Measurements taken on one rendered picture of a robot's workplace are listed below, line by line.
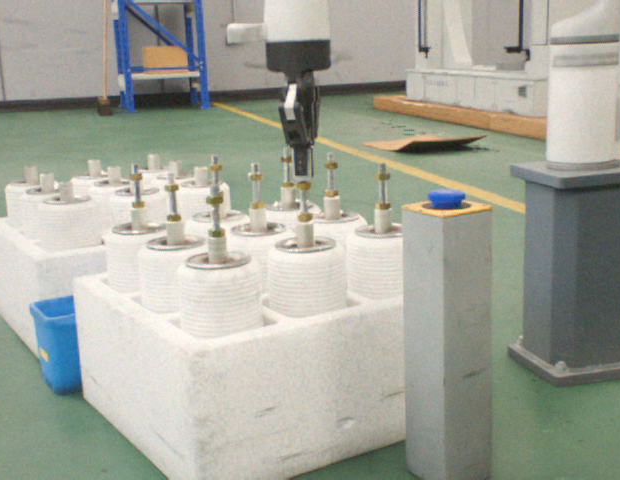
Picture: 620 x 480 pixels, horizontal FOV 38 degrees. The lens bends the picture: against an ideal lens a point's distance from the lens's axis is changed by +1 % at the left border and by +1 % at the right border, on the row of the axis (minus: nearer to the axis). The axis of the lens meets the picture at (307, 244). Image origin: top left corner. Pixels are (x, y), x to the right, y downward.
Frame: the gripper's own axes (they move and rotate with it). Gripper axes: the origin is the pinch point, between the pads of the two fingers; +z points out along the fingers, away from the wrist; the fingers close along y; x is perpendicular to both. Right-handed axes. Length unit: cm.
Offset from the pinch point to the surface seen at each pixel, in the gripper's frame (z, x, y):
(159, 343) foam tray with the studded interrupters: 18.4, 14.5, -13.2
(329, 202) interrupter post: 7.7, -0.1, 15.5
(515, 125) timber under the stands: 31, -30, 334
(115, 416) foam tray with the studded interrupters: 33.2, 26.5, -0.9
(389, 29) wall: -16, 70, 684
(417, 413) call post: 27.3, -13.9, -9.0
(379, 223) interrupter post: 8.8, -8.1, 7.1
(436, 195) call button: 2.3, -16.3, -8.9
